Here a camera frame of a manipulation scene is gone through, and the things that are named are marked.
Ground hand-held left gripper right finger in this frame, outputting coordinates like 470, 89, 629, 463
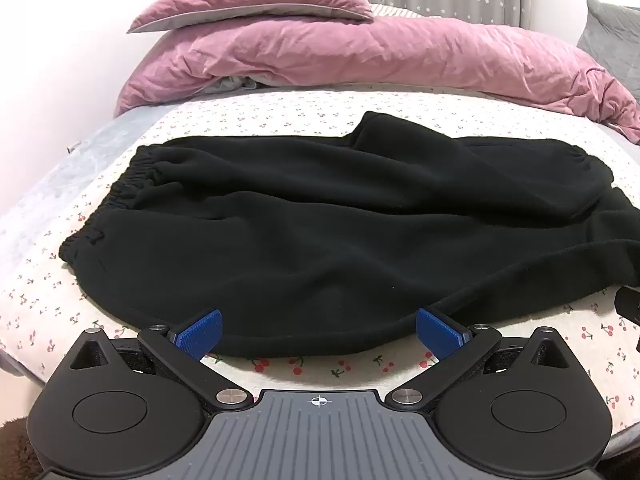
389, 307, 571, 407

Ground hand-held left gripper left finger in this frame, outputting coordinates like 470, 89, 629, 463
69, 308, 254, 408

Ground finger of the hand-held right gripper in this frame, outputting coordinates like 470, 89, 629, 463
614, 284, 640, 356

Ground black pants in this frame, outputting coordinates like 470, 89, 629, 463
58, 110, 640, 358

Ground cherry-print bed sheet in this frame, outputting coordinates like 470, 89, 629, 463
0, 82, 640, 433

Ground grey pillow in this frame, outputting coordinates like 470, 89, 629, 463
576, 0, 640, 92

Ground pink duvet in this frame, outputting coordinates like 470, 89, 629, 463
114, 14, 640, 143

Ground striped cloth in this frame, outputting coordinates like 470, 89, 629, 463
369, 2, 443, 21

